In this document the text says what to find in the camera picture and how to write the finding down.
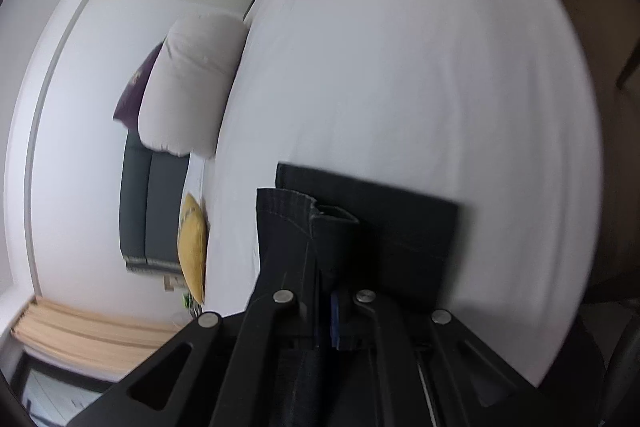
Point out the white pillow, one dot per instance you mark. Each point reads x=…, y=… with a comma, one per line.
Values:
x=197, y=179

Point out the black denim pants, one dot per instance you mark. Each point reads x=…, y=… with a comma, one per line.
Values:
x=400, y=227

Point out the bed with white sheet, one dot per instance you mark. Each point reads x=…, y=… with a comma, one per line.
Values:
x=400, y=57

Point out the yellow pillow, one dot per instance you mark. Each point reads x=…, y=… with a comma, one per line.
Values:
x=194, y=247

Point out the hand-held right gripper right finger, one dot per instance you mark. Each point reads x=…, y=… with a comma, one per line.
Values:
x=339, y=322

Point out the beige curtain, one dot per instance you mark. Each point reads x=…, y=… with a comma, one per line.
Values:
x=90, y=332

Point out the rolled white duvet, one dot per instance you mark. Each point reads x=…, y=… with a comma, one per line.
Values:
x=192, y=87

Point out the black sliding glass door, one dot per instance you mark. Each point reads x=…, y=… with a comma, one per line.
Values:
x=45, y=392

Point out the purple pillow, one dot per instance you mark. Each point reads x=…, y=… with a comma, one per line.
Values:
x=132, y=99

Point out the grey upholstered headboard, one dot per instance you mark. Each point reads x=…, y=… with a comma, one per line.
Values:
x=150, y=207

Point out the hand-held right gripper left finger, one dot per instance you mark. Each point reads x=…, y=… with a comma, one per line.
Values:
x=306, y=307

